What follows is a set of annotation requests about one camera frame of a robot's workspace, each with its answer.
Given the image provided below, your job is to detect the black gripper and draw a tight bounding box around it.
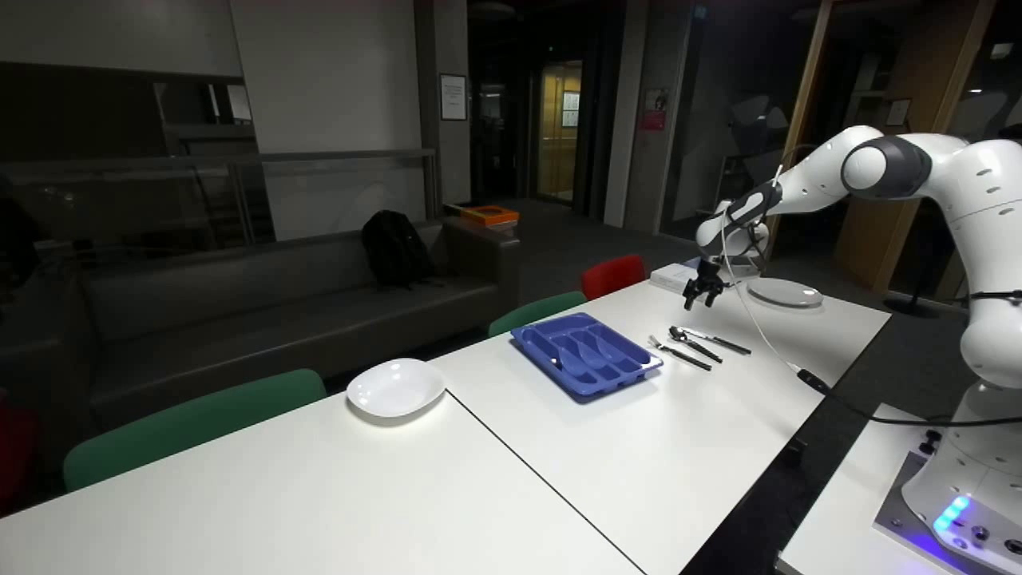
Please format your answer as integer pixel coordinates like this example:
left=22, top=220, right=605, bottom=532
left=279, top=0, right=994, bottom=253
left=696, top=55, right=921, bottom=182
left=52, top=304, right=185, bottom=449
left=683, top=258, right=726, bottom=307

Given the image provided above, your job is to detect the blue plastic cutlery tray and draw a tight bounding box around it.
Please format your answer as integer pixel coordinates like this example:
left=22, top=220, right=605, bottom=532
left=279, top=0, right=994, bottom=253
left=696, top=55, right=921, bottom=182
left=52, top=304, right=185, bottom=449
left=512, top=313, right=661, bottom=403

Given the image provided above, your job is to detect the black handled knife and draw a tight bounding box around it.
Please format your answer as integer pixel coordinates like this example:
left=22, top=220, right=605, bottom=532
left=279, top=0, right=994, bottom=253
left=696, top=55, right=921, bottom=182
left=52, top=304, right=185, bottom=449
left=649, top=337, right=711, bottom=370

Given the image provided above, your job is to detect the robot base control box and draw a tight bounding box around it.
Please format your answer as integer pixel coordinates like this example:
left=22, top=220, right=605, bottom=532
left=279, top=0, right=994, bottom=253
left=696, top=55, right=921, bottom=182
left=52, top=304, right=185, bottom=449
left=876, top=453, right=1022, bottom=575

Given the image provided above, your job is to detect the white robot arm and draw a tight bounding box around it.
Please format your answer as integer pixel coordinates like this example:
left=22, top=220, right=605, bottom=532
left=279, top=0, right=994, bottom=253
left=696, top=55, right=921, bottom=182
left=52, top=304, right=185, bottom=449
left=686, top=126, right=1022, bottom=389

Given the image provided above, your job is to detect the grey round plate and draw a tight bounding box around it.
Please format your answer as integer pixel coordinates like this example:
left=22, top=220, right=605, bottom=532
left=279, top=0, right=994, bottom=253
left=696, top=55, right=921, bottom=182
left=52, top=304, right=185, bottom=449
left=746, top=279, right=824, bottom=311

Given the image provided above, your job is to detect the red chair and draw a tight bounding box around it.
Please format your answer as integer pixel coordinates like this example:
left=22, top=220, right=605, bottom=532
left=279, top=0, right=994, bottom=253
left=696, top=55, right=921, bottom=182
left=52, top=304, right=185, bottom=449
left=582, top=256, right=649, bottom=300

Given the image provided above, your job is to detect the black backpack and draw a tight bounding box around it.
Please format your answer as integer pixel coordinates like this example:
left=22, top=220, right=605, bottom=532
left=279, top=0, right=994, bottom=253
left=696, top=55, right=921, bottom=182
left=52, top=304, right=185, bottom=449
left=360, top=210, right=434, bottom=287

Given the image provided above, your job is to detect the white oval plate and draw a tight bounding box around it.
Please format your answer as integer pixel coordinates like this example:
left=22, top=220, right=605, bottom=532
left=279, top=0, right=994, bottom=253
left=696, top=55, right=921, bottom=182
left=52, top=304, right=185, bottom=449
left=344, top=358, right=443, bottom=423

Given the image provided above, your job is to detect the grey sofa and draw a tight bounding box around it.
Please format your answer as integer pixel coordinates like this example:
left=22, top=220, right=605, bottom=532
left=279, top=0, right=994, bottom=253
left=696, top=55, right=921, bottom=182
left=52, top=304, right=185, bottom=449
left=0, top=219, right=518, bottom=429

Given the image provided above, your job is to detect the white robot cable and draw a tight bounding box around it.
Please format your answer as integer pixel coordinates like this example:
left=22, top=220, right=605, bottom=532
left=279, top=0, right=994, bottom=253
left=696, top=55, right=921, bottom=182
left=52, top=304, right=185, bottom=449
left=718, top=227, right=833, bottom=396

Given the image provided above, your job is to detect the wall notice sign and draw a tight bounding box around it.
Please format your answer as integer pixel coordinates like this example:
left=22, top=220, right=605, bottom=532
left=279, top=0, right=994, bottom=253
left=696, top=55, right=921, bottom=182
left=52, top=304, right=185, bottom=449
left=440, top=76, right=470, bottom=123

